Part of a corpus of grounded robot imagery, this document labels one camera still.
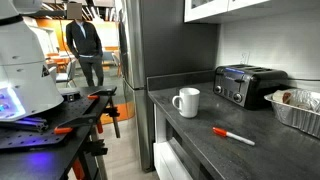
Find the stainless steel refrigerator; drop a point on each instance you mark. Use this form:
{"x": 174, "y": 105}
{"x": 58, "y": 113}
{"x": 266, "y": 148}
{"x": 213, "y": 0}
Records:
{"x": 160, "y": 50}

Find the aluminium foil tray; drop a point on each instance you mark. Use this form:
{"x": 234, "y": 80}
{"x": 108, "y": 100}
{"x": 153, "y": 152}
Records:
{"x": 295, "y": 111}

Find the white ceramic cup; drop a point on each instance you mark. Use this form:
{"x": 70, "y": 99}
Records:
{"x": 189, "y": 101}

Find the orange capped white marker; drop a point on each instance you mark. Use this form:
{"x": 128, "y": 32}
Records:
{"x": 233, "y": 136}

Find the white glass-door wall cabinet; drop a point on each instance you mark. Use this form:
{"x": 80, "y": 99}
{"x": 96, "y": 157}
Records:
{"x": 213, "y": 8}

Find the white wall outlet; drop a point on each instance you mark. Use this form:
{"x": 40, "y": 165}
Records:
{"x": 244, "y": 57}

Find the black work table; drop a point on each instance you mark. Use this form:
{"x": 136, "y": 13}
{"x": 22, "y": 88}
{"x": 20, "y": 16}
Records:
{"x": 43, "y": 160}

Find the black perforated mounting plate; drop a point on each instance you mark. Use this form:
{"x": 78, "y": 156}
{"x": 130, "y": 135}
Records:
{"x": 50, "y": 123}

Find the grey office chair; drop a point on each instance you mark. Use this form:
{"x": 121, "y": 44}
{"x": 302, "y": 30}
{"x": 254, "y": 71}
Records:
{"x": 66, "y": 73}

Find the person in dark jacket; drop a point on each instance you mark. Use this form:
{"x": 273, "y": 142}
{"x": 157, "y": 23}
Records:
{"x": 85, "y": 46}

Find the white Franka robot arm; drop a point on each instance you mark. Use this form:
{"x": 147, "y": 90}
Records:
{"x": 23, "y": 66}

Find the orange black bar clamp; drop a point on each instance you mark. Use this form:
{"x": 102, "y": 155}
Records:
{"x": 76, "y": 124}
{"x": 108, "y": 100}

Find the aluminium extrusion bar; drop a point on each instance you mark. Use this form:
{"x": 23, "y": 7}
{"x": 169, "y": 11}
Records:
{"x": 26, "y": 124}

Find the black chrome four-slot toaster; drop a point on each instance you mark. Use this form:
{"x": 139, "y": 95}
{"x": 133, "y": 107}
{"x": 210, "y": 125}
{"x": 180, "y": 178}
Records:
{"x": 245, "y": 85}

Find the white lower cabinet front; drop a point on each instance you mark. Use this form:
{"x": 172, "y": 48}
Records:
{"x": 170, "y": 160}

